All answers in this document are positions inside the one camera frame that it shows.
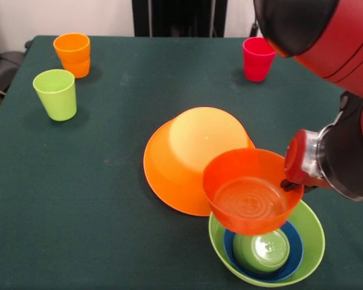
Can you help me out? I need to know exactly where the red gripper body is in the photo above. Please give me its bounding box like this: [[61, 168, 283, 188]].
[[283, 129, 332, 190]]

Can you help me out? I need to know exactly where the large light green bowl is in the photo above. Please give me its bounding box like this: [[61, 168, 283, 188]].
[[208, 199, 326, 288]]

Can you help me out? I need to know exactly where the small red-orange bowl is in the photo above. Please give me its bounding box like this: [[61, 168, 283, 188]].
[[202, 148, 306, 237]]

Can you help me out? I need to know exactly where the blue bowl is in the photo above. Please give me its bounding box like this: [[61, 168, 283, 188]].
[[223, 220, 304, 283]]

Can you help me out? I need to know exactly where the large orange bowl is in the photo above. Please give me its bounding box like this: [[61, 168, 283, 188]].
[[143, 106, 256, 217]]

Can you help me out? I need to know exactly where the red cup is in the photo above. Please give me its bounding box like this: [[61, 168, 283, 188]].
[[242, 36, 278, 83]]

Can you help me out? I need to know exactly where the dark green tablecloth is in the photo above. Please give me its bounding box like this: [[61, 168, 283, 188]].
[[0, 35, 363, 290]]

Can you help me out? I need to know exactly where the orange cup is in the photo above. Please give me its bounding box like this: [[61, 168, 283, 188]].
[[53, 33, 91, 79]]

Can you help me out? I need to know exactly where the lime green cup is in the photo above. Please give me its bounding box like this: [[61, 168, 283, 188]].
[[32, 68, 78, 122]]

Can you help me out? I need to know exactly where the black office chair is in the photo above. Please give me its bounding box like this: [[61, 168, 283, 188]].
[[0, 21, 27, 97]]

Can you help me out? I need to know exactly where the black hanging cable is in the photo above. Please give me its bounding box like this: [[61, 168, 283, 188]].
[[249, 18, 260, 39]]

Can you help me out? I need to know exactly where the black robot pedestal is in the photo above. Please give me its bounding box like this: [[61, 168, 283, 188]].
[[132, 0, 227, 37]]

